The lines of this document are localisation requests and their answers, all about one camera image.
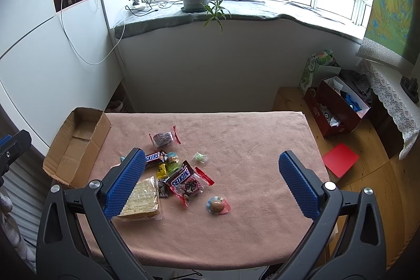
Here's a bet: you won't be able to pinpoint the green candy clear wrapper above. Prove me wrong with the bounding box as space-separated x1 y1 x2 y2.
192 152 209 164

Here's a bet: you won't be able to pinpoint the red box lid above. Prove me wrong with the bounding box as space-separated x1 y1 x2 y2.
322 144 359 178

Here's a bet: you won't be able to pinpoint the brown cardboard box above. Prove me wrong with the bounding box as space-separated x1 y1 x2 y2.
43 107 111 188

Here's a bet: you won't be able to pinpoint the landscape painting scroll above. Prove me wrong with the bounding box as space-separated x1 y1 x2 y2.
362 0 419 69

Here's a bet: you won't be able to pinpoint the black patterned candy sachet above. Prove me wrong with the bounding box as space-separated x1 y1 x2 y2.
157 179 169 198

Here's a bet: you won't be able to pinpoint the dark cake bag red ends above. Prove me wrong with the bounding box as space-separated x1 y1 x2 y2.
149 125 181 149

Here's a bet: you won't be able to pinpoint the cracker pack clear wrapper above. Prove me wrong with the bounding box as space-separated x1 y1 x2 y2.
118 176 162 220

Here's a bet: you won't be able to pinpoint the white lace cloth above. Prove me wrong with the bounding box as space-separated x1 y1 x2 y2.
358 59 419 160

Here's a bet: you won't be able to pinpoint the large Snickers bar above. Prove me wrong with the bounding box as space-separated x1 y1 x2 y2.
166 161 194 188

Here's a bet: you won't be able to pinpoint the green gift bag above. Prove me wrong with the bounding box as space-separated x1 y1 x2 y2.
298 50 341 94

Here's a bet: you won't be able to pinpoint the yellow candy sachet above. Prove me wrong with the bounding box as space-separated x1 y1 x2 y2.
157 163 169 180

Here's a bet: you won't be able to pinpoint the white cable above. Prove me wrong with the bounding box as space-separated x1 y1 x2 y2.
58 0 128 66

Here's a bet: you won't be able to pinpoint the small Snickers bar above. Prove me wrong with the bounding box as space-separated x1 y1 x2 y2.
145 151 168 166

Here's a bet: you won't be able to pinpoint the yellow jelly cup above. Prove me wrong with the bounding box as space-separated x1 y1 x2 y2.
166 152 180 176

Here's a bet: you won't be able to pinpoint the white power strip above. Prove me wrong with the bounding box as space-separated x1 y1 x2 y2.
127 0 147 11

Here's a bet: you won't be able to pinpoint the pink table cloth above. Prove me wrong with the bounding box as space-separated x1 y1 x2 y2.
90 112 328 270

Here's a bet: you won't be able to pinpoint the nut mix bag red ends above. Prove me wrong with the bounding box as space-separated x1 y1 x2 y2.
170 167 214 208

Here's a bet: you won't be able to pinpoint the braised egg round pack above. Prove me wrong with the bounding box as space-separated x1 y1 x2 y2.
206 196 231 215

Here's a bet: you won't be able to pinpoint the red open box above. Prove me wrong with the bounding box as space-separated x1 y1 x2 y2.
304 76 370 138

